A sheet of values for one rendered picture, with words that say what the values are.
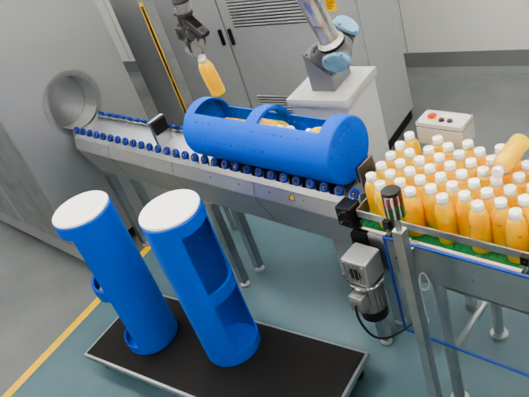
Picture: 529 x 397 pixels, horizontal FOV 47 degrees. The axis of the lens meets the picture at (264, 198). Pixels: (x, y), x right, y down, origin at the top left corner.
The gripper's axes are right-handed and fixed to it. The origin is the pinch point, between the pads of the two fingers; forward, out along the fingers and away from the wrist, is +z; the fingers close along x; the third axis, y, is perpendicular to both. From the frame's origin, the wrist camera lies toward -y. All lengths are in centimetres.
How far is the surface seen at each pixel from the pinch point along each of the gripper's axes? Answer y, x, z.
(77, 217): 30, 70, 50
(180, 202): -13, 42, 46
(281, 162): -44, 8, 38
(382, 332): -77, 0, 133
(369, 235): -90, 14, 53
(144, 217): -5, 56, 46
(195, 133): 9.0, 9.3, 36.4
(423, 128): -86, -33, 34
